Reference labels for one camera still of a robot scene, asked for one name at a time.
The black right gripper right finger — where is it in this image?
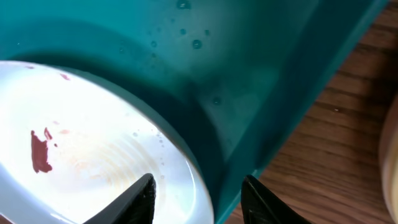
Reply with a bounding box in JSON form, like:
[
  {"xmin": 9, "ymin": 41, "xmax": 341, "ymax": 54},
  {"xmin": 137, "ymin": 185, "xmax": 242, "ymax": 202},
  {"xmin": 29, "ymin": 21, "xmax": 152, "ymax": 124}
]
[{"xmin": 241, "ymin": 175, "xmax": 310, "ymax": 224}]

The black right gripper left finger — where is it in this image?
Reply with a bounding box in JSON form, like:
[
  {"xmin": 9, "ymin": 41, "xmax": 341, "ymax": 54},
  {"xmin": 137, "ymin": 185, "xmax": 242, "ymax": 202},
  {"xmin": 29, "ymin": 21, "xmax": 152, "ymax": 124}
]
[{"xmin": 84, "ymin": 173, "xmax": 156, "ymax": 224}]

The light blue plate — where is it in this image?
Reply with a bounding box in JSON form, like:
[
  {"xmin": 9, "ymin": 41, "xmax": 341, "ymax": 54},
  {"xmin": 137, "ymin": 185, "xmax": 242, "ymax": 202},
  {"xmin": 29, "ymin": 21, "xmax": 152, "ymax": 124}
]
[{"xmin": 1, "ymin": 61, "xmax": 215, "ymax": 223}]

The yellow-green plate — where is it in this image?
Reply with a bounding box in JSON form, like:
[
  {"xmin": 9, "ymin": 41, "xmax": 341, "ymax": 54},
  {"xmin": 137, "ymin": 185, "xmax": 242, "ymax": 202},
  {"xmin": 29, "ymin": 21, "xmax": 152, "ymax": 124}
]
[{"xmin": 379, "ymin": 94, "xmax": 397, "ymax": 223}]

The teal plastic tray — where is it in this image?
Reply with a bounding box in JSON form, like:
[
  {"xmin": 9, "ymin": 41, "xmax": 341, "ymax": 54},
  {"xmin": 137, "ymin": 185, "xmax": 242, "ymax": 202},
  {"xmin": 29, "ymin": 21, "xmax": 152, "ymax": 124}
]
[{"xmin": 1, "ymin": 0, "xmax": 386, "ymax": 223}]

